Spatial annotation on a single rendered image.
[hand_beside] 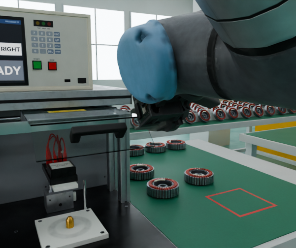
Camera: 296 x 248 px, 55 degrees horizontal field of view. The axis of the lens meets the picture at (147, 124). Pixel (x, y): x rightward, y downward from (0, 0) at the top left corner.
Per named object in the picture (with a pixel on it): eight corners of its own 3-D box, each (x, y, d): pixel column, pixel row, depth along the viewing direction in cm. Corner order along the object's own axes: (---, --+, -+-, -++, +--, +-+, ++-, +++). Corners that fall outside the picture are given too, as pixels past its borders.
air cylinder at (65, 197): (74, 208, 84) (73, 190, 83) (47, 213, 81) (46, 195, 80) (70, 201, 89) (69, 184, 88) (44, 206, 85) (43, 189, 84)
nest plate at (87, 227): (109, 237, 69) (108, 233, 69) (43, 256, 62) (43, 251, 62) (90, 211, 82) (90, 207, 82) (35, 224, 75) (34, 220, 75)
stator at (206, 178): (185, 174, 118) (185, 166, 117) (213, 176, 115) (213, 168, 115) (182, 184, 107) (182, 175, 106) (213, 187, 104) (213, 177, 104)
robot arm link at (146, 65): (183, 17, 20) (271, -4, 25) (102, 28, 28) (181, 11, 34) (196, 122, 22) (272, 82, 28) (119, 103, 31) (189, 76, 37)
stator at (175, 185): (184, 197, 96) (184, 186, 96) (153, 201, 93) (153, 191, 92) (171, 184, 107) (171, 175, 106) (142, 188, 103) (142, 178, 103)
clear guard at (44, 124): (155, 146, 62) (155, 119, 61) (36, 163, 51) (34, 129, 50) (104, 123, 90) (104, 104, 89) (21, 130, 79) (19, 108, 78)
